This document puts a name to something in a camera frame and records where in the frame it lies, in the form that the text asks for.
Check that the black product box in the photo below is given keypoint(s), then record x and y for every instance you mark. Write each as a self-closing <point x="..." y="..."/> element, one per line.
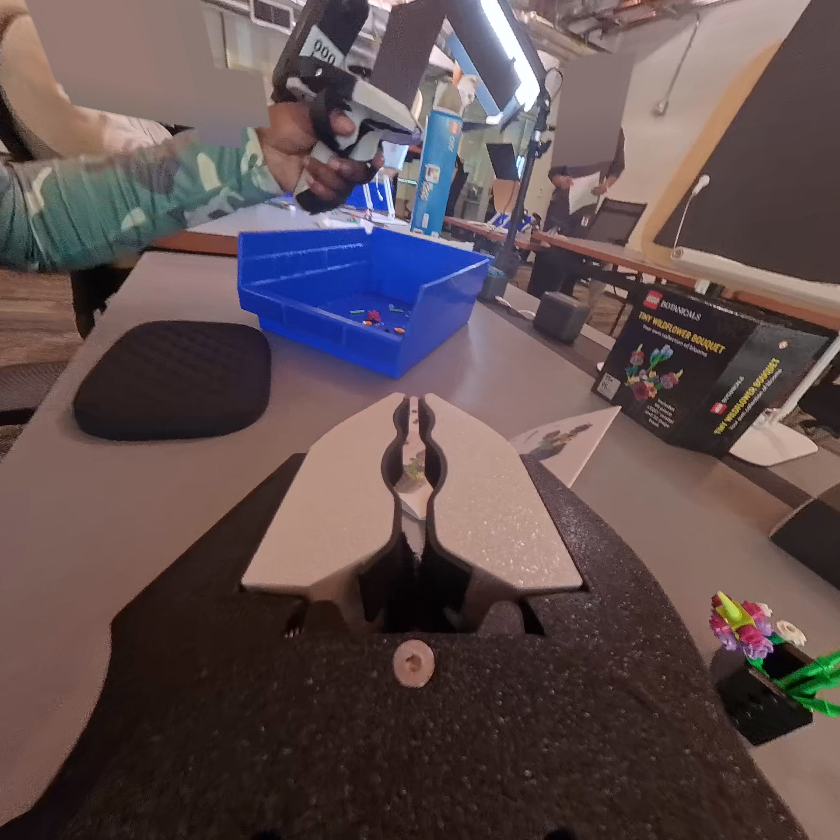
<point x="709" y="368"/>

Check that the LEGO flower bouquet in pot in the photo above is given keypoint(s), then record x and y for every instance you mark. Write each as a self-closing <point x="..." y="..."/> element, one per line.
<point x="775" y="670"/>

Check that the pile of toy brick pieces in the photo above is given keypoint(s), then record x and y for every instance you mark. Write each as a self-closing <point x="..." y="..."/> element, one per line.
<point x="381" y="318"/>

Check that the black wrist rest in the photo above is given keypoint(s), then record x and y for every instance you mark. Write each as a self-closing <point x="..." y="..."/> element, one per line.
<point x="171" y="381"/>

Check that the instruction booklet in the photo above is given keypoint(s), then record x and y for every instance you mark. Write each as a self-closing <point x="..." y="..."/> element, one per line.
<point x="551" y="453"/>

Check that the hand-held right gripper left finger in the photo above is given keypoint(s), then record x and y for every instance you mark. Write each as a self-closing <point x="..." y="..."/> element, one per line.
<point x="328" y="519"/>

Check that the wooden background desk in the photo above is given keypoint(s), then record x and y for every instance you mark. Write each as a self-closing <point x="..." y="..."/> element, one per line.
<point x="617" y="256"/>

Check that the black device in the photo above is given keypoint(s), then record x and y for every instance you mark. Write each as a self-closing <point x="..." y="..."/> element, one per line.
<point x="562" y="315"/>

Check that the black desk lamp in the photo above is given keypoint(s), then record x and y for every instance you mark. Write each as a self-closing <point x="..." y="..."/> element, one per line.
<point x="486" y="53"/>

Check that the blue printed carton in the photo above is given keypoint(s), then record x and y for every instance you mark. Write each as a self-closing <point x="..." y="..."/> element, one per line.
<point x="437" y="171"/>

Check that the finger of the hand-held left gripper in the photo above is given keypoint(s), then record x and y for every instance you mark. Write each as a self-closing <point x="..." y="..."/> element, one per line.
<point x="381" y="108"/>

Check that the blue storage bin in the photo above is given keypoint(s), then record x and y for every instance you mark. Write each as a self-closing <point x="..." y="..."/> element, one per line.
<point x="361" y="295"/>

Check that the flat black box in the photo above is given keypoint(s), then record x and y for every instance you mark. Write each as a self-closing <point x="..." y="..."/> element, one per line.
<point x="811" y="532"/>

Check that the person's left forearm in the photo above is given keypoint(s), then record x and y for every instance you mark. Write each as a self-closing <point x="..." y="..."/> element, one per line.
<point x="118" y="210"/>

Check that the grey desk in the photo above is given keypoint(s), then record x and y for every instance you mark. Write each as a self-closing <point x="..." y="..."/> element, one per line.
<point x="145" y="525"/>

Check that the person's left hand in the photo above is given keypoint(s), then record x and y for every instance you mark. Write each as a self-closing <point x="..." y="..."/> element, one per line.
<point x="309" y="151"/>

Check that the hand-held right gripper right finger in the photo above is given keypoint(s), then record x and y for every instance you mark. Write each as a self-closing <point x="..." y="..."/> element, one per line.
<point x="505" y="519"/>

